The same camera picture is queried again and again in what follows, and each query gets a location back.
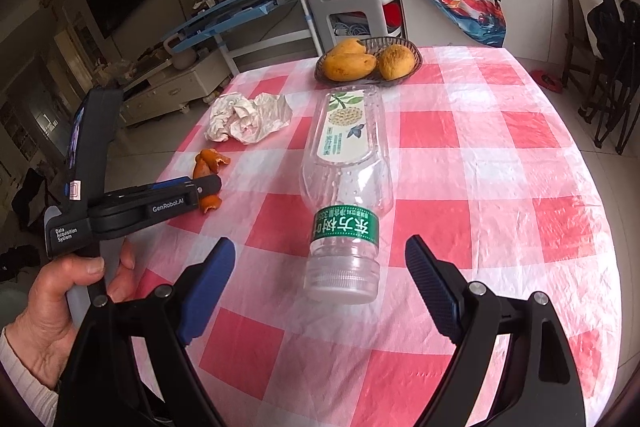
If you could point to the pink kettlebell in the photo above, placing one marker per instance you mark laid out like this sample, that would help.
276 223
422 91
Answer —
182 59

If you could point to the person's left hand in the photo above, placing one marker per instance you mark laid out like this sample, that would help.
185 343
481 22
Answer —
45 322

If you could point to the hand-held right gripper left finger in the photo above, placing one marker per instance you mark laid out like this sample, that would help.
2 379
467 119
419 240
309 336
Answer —
209 294

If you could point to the white tissue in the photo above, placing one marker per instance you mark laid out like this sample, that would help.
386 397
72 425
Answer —
245 117

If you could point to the orange peel piece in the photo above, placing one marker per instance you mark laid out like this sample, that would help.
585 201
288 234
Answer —
210 159
210 205

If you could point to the black folding chair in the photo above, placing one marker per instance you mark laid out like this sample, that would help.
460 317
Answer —
612 22

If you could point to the dark fruit bowl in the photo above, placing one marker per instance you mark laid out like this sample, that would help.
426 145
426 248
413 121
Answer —
375 44

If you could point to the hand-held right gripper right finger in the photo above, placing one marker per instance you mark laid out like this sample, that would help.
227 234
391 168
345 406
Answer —
434 294

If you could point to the round yellow mango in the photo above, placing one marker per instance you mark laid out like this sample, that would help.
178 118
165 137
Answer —
396 62

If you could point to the red white checked tablecloth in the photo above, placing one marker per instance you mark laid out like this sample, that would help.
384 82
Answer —
450 187

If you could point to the clear plastic bottle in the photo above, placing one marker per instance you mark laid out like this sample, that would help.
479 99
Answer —
345 227

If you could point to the small red floor object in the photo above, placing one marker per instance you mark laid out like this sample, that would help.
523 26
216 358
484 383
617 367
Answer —
547 80

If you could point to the blue study desk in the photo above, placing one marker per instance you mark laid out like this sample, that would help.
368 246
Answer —
240 9

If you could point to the cream television cabinet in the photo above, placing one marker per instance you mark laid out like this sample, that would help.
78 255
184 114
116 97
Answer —
170 92

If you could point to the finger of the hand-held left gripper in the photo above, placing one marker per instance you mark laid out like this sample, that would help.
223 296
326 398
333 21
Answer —
205 184

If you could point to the long yellow mango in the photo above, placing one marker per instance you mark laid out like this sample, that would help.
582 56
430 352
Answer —
347 45
347 64

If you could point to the person's left forearm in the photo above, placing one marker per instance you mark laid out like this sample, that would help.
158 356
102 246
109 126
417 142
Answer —
25 389

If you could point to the dark wooden chair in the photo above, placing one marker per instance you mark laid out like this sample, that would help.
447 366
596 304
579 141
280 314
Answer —
571 22

